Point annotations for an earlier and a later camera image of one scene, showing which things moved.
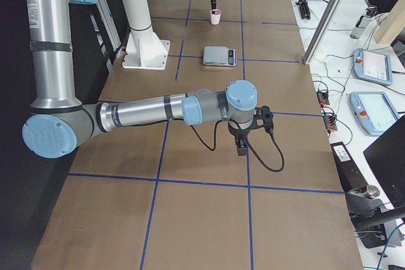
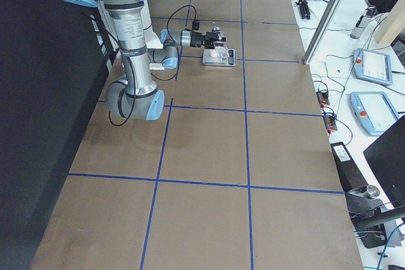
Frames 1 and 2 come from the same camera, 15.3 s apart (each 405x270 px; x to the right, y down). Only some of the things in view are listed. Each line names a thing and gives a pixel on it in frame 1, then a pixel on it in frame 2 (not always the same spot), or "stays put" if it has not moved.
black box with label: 349,174 stays put
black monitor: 386,157 stays put
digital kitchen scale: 219,55 stays put
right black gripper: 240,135 to 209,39
